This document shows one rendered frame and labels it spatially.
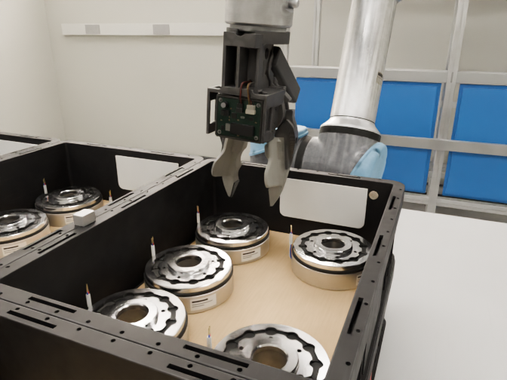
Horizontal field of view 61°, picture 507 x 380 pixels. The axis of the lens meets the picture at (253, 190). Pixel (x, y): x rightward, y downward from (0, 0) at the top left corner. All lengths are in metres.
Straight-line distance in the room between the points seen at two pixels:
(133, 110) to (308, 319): 3.64
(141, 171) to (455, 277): 0.59
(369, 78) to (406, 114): 1.47
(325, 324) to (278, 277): 0.10
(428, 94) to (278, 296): 1.87
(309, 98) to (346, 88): 1.54
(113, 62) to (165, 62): 0.53
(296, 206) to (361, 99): 0.28
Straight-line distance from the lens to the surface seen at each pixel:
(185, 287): 0.48
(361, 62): 0.84
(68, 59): 4.41
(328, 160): 0.79
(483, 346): 0.73
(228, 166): 0.56
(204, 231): 0.60
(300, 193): 0.63
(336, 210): 0.62
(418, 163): 2.36
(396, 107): 2.30
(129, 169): 0.77
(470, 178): 2.38
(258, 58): 0.47
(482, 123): 2.32
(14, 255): 0.45
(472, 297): 0.83
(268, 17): 0.47
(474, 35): 3.14
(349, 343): 0.30
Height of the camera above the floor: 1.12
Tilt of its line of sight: 20 degrees down
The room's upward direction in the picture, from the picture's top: straight up
